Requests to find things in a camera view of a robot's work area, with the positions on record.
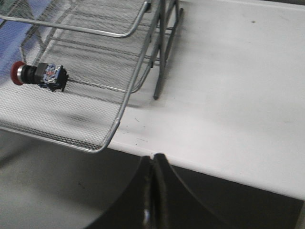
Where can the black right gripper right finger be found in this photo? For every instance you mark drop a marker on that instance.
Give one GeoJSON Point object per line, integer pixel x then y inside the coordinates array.
{"type": "Point", "coordinates": [174, 204]}

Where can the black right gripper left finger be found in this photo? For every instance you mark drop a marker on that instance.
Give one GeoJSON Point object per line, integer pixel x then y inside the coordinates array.
{"type": "Point", "coordinates": [132, 210]}

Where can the red emergency push button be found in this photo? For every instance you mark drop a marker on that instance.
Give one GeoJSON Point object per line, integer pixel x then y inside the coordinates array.
{"type": "Point", "coordinates": [46, 75]}

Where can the silver metal rack frame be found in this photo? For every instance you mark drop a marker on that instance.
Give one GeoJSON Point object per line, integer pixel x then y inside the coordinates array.
{"type": "Point", "coordinates": [166, 38]}

